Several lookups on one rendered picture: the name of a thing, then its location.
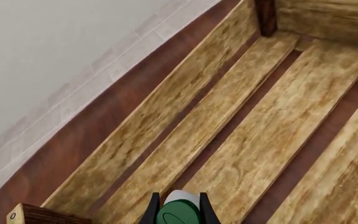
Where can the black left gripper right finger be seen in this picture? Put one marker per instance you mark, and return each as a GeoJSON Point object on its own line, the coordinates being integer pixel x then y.
{"type": "Point", "coordinates": [208, 213]}

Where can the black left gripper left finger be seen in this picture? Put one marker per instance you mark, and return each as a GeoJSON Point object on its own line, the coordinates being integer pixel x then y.
{"type": "Point", "coordinates": [152, 213]}

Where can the wooden slat tray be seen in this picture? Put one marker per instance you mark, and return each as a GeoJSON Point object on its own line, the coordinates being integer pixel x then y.
{"type": "Point", "coordinates": [228, 121]}

